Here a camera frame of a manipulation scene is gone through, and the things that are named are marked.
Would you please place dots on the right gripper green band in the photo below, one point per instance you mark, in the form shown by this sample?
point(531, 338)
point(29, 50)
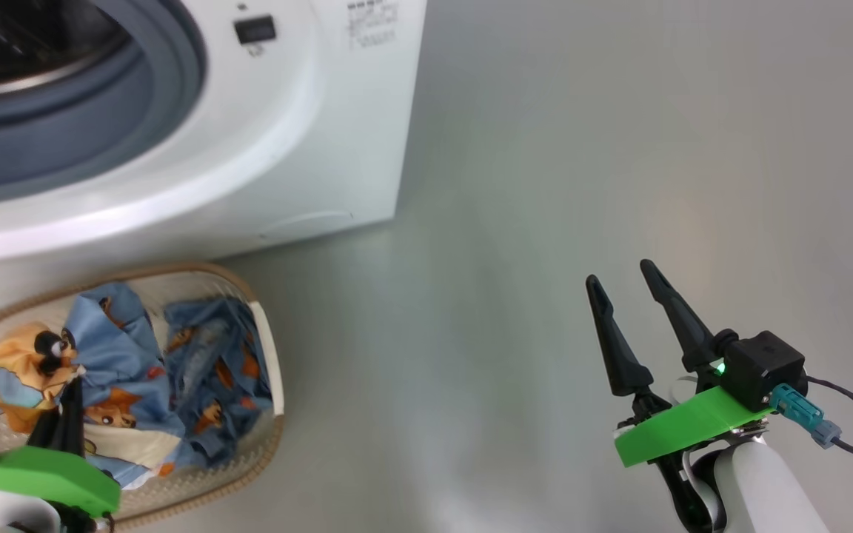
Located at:
point(686, 426)

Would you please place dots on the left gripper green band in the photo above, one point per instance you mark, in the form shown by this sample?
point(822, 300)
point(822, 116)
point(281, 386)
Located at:
point(34, 477)

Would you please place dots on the blue cartoon shirt orange patch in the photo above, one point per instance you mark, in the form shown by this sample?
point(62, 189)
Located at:
point(27, 370)

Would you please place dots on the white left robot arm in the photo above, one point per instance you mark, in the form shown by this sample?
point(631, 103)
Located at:
point(15, 514)

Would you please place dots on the cream perforated laundry basket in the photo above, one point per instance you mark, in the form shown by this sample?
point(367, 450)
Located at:
point(267, 352)

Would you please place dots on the white front-load washing machine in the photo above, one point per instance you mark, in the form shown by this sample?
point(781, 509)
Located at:
point(323, 148)

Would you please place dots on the black door latch slot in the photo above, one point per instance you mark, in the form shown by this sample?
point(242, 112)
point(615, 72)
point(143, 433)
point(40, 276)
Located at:
point(255, 29)

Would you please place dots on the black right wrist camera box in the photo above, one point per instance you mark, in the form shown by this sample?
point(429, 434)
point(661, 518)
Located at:
point(763, 366)

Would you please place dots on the teal right camera connector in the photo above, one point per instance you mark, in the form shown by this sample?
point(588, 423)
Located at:
point(800, 411)

